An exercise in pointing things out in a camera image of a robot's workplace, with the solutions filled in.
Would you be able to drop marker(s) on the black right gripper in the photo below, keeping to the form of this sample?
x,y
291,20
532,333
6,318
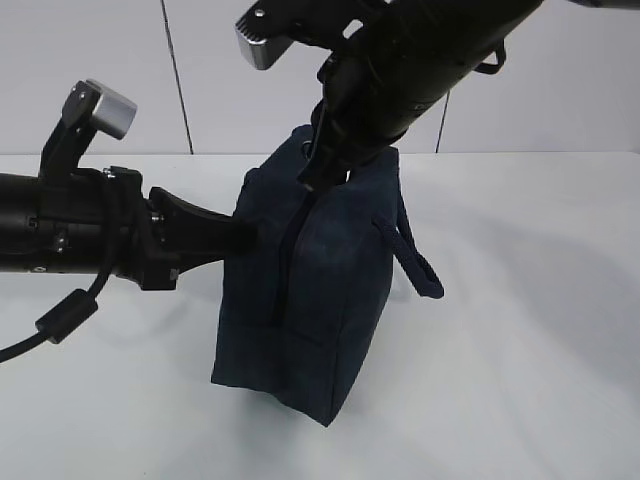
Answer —
x,y
347,123

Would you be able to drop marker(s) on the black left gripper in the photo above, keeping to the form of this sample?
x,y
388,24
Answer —
x,y
100,220

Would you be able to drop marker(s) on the navy blue lunch bag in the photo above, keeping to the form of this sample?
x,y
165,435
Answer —
x,y
300,309

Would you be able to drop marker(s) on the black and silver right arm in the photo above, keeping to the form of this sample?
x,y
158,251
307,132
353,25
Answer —
x,y
394,70

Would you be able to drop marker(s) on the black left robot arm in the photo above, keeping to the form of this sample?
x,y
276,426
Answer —
x,y
23,247

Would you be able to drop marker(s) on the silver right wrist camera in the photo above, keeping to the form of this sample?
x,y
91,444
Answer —
x,y
268,28

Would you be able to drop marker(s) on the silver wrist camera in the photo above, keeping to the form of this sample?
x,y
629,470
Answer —
x,y
92,103
268,28

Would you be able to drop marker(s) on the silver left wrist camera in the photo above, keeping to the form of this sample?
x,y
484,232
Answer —
x,y
92,103

